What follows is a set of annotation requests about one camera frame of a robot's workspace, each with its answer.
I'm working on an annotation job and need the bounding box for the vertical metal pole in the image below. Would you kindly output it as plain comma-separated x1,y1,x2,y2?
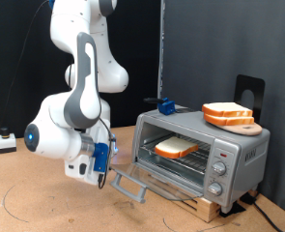
157,0,166,109

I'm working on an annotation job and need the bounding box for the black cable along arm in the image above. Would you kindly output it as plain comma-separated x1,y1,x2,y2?
98,117,116,190

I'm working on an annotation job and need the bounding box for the black hanging cable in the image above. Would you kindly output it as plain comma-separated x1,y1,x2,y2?
0,0,50,157

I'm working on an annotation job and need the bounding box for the black metal bookend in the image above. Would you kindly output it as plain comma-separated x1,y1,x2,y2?
234,73,266,125

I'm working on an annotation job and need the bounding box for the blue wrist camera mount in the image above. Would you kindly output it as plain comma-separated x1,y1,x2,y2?
93,142,110,173

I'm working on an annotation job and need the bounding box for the emergency stop button box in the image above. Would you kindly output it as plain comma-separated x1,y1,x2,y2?
0,127,17,155

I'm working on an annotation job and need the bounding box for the white bread slice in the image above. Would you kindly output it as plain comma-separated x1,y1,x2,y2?
154,135,200,160
203,113,255,127
201,101,254,118

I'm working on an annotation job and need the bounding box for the metal oven rack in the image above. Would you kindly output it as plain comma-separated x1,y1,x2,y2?
140,132,213,177

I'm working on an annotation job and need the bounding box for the black oven power cable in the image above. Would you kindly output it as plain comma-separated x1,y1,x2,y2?
240,192,285,232

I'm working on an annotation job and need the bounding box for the silver toaster oven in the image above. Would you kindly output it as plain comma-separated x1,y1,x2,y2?
130,106,271,215

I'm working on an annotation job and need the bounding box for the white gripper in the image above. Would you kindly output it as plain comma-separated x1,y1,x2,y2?
64,119,113,187

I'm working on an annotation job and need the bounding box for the round wooden cutting board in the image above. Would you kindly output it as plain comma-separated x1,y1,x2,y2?
217,122,263,136

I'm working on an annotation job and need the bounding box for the silver oven temperature knob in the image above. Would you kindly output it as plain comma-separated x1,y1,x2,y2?
212,161,227,177

